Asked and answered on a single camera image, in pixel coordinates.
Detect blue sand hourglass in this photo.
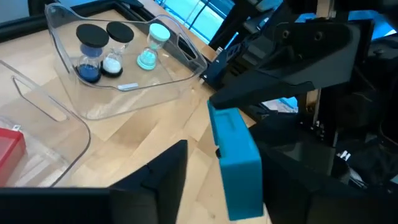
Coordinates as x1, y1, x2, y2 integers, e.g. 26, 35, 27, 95
74, 23, 110, 84

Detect red plastic block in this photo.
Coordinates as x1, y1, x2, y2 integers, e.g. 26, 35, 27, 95
0, 127, 27, 187

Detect white sand hourglass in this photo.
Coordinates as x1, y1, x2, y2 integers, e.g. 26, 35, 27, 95
99, 21, 135, 78

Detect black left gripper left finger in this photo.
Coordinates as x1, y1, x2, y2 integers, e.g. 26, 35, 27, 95
0, 139, 189, 224

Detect clear plastic bin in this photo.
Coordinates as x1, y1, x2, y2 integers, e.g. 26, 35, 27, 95
0, 59, 92, 189
44, 2, 208, 121

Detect mint green hourglass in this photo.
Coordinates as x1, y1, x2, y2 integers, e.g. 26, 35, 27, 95
136, 22, 171, 71

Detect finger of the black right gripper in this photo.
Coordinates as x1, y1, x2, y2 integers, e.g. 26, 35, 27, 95
208, 21, 362, 110

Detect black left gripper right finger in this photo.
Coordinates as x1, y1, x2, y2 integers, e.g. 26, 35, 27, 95
262, 146, 398, 224

